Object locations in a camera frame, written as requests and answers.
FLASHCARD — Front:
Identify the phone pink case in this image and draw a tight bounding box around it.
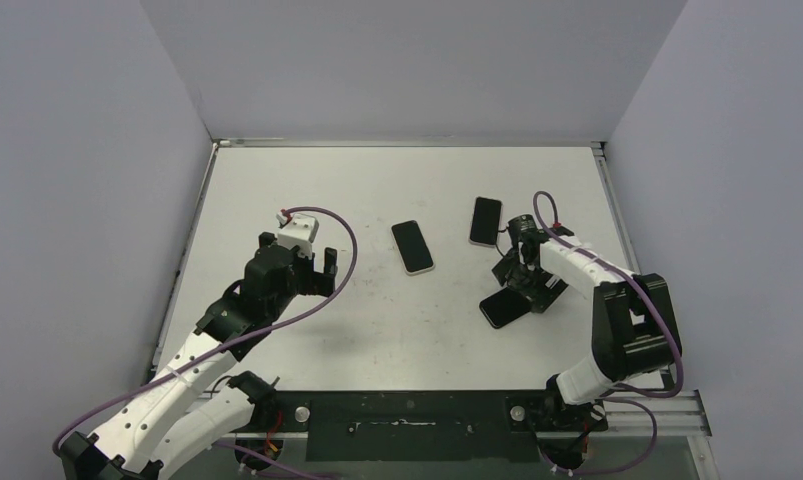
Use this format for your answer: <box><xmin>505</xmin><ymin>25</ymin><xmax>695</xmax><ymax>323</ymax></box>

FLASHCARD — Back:
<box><xmin>391</xmin><ymin>220</ymin><xmax>435</xmax><ymax>275</ymax></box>
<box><xmin>469</xmin><ymin>197</ymin><xmax>503</xmax><ymax>247</ymax></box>

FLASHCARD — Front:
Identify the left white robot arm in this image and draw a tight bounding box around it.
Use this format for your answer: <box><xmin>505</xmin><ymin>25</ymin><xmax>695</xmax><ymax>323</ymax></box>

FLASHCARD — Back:
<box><xmin>53</xmin><ymin>217</ymin><xmax>338</xmax><ymax>479</ymax></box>

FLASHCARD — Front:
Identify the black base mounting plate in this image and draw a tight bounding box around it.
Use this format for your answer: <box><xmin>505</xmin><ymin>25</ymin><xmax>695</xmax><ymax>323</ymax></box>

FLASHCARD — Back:
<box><xmin>235</xmin><ymin>390</ymin><xmax>608</xmax><ymax>463</ymax></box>

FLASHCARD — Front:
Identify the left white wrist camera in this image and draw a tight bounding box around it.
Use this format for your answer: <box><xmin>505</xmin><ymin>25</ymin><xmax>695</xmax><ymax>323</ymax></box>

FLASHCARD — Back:
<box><xmin>275</xmin><ymin>211</ymin><xmax>319</xmax><ymax>259</ymax></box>

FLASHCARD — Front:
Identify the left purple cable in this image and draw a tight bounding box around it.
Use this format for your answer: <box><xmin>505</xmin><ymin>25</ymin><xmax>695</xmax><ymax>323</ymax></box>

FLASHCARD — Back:
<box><xmin>51</xmin><ymin>205</ymin><xmax>359</xmax><ymax>480</ymax></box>

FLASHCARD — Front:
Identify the black phone case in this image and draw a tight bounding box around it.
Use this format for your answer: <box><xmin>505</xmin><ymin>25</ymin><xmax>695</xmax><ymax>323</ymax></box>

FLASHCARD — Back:
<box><xmin>479</xmin><ymin>288</ymin><xmax>531</xmax><ymax>329</ymax></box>

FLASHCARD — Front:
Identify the far phone pink case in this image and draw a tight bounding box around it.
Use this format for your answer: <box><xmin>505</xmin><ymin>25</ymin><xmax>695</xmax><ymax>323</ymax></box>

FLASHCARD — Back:
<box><xmin>469</xmin><ymin>197</ymin><xmax>503</xmax><ymax>247</ymax></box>

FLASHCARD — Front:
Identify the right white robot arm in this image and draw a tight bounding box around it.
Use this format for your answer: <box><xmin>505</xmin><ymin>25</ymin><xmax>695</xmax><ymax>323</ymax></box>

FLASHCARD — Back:
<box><xmin>479</xmin><ymin>215</ymin><xmax>682</xmax><ymax>431</ymax></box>

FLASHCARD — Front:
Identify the center phone pink case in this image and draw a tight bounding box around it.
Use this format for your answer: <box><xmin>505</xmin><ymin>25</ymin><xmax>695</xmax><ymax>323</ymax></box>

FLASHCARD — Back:
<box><xmin>391</xmin><ymin>220</ymin><xmax>435</xmax><ymax>275</ymax></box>

